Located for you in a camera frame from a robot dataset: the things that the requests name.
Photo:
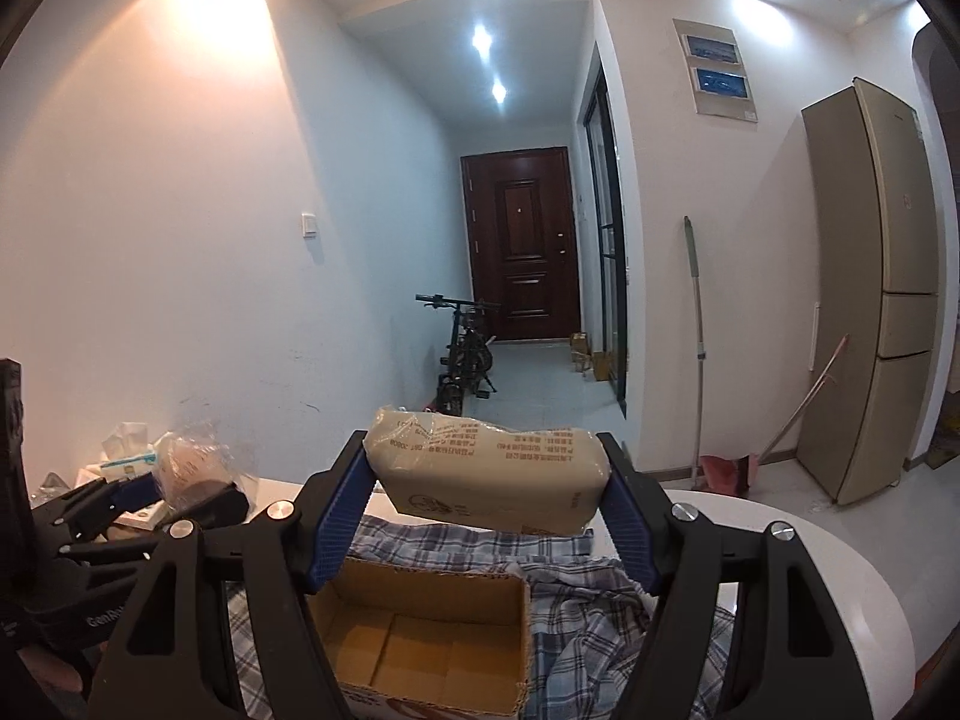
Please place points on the beige refrigerator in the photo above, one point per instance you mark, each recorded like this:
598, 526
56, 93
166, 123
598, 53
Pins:
870, 277

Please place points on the blue plaid cloth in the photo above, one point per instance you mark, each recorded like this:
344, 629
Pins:
585, 615

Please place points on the grey electrical panel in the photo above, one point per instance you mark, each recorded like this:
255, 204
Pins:
716, 71

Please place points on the white wall strip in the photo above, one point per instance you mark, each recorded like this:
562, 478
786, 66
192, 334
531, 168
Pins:
815, 337

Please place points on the white light switch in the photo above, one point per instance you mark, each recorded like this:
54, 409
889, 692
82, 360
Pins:
309, 224

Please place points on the red dustpan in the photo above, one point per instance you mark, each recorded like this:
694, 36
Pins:
724, 474

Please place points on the dark red entrance door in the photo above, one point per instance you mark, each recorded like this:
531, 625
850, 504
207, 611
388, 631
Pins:
525, 240

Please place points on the black framed glass door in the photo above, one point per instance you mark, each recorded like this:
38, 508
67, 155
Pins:
604, 240

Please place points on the clear plastic bag brown contents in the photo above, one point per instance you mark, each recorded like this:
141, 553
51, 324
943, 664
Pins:
195, 465

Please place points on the beige tissue pack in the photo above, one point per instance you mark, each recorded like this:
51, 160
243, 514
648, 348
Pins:
487, 472

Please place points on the person's left hand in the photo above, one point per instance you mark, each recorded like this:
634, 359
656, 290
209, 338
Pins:
45, 671

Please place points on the black bicycle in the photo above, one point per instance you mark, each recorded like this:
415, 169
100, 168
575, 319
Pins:
465, 360

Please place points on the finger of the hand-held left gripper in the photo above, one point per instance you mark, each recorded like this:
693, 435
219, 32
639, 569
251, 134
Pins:
221, 508
139, 495

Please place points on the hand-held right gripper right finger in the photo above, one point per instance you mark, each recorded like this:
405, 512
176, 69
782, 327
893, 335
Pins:
630, 532

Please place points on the cardboard box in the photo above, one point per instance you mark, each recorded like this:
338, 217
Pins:
420, 637

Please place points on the tissue box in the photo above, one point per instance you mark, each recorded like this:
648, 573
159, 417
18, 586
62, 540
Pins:
127, 465

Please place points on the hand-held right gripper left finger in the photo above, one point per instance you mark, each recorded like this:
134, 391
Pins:
341, 525

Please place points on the cardboard boxes on floor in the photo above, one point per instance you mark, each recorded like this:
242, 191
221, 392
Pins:
589, 360

